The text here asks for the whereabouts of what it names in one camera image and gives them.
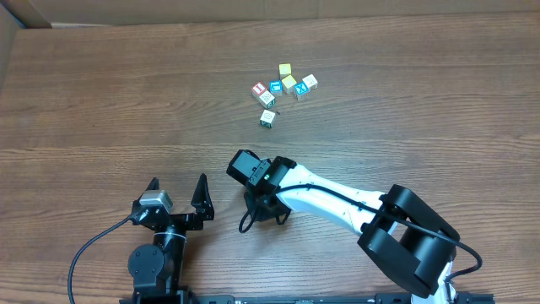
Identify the yellow block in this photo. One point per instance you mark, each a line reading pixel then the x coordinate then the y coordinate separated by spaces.
pixel 284 70
pixel 288 84

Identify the white green Z block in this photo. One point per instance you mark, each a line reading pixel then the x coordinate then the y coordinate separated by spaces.
pixel 267 118

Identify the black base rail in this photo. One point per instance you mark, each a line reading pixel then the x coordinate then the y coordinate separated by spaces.
pixel 382 298

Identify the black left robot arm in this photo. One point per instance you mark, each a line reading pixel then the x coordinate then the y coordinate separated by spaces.
pixel 156 267

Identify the white block far right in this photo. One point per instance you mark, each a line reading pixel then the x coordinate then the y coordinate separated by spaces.
pixel 311 82

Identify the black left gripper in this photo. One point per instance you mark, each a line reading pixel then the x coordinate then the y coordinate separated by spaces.
pixel 178 219

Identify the yellow block near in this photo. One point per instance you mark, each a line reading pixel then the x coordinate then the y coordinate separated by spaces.
pixel 288 84

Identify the blue X block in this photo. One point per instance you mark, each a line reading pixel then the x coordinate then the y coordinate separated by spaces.
pixel 301 91

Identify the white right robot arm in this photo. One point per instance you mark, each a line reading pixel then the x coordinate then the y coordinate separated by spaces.
pixel 407 240

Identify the yellow block far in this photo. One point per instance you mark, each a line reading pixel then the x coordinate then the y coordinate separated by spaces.
pixel 284 70

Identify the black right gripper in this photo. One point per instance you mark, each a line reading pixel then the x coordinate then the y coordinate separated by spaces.
pixel 256 203

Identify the red I block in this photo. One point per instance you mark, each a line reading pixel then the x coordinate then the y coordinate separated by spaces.
pixel 259 90

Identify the white green pattern block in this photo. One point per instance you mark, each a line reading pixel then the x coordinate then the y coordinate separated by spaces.
pixel 267 99

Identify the blue letter block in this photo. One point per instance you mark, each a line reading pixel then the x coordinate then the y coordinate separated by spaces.
pixel 275 87

